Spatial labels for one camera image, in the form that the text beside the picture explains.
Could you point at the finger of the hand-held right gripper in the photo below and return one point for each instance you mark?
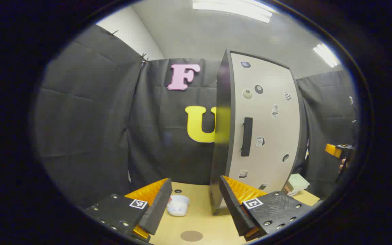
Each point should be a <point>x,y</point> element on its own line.
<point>332,150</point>

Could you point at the grey cabinet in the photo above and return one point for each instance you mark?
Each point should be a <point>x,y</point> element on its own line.
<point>221,136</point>

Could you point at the pale green book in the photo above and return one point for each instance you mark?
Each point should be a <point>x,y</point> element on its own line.
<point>298,182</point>

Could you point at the short ceiling light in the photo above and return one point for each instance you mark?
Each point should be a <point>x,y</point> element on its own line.
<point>326,55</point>

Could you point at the beige cabinet door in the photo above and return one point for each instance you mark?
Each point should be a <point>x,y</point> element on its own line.
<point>271,136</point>

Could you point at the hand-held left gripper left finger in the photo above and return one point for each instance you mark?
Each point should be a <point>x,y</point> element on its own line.
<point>158,207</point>

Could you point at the round brown coaster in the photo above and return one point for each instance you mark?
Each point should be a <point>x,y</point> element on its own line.
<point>191,235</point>

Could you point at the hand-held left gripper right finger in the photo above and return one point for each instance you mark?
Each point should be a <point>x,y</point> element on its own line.
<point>233,207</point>

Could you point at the white plush toy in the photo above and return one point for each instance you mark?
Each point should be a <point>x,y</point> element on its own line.
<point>177,206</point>

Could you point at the brown book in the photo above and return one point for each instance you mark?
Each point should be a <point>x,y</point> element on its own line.
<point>288,192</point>

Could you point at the black backdrop cloth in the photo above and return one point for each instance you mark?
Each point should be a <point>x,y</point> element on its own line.
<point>90,119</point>

